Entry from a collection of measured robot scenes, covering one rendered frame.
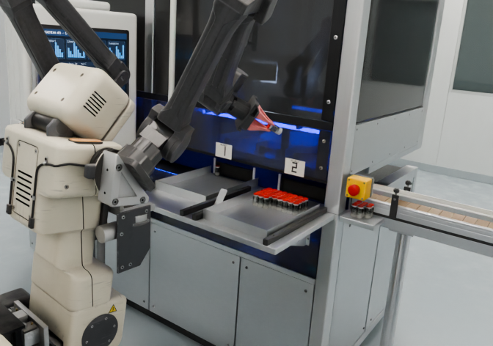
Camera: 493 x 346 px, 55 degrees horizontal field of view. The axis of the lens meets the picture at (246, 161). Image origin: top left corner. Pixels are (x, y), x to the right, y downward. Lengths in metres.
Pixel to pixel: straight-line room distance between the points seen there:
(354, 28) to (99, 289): 1.11
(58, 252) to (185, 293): 1.21
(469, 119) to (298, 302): 4.61
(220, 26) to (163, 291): 1.72
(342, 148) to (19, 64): 1.22
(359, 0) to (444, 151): 4.83
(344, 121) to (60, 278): 1.02
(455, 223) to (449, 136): 4.61
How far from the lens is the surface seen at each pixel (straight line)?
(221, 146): 1.97
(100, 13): 2.07
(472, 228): 1.72
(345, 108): 1.66
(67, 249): 1.22
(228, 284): 2.14
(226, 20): 0.96
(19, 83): 1.98
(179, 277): 2.34
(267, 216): 1.65
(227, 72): 1.17
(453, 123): 6.28
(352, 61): 1.65
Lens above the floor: 1.47
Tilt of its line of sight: 14 degrees down
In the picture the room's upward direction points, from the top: 4 degrees clockwise
